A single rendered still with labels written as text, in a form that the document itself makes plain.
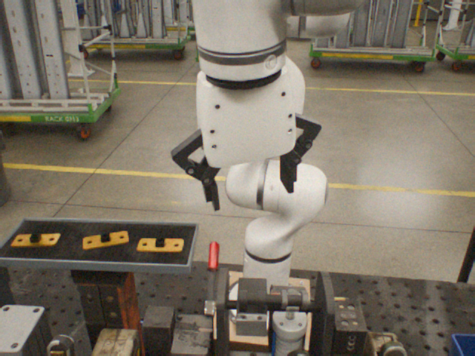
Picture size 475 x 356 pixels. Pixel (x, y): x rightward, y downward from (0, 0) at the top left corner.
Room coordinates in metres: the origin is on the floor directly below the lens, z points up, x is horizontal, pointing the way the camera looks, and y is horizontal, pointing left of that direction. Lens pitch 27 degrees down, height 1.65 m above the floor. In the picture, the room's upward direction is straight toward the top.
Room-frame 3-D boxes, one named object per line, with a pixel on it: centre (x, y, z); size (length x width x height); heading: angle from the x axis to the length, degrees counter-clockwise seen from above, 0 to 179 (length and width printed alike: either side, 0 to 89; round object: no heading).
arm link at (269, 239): (0.86, -0.12, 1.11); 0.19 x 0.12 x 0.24; 78
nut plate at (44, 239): (0.67, 0.38, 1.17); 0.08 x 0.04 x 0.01; 93
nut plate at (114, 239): (0.67, 0.25, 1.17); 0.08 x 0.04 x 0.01; 106
